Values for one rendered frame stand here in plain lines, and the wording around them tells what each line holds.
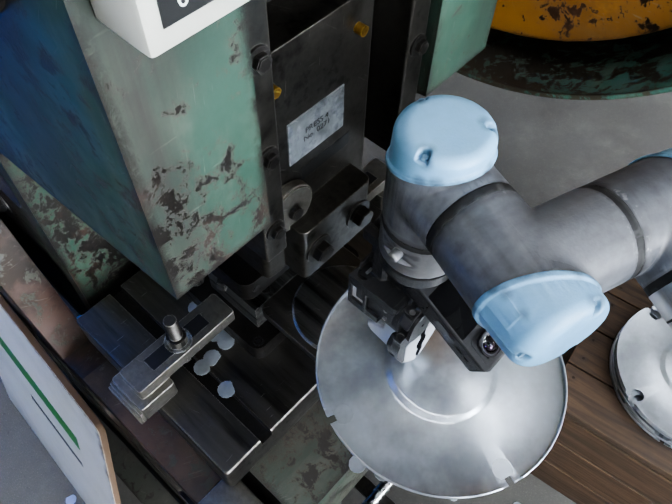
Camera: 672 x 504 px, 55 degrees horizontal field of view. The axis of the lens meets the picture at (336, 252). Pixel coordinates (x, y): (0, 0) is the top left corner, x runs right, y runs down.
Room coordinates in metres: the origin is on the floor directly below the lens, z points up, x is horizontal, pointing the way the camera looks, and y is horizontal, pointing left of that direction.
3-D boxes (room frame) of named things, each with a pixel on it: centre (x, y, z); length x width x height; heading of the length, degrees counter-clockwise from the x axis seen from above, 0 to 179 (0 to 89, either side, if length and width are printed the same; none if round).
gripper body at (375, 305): (0.33, -0.07, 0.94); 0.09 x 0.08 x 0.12; 49
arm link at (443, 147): (0.32, -0.08, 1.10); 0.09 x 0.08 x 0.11; 29
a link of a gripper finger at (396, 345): (0.30, -0.07, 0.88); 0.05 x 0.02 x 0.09; 139
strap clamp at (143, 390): (0.33, 0.20, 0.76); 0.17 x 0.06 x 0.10; 139
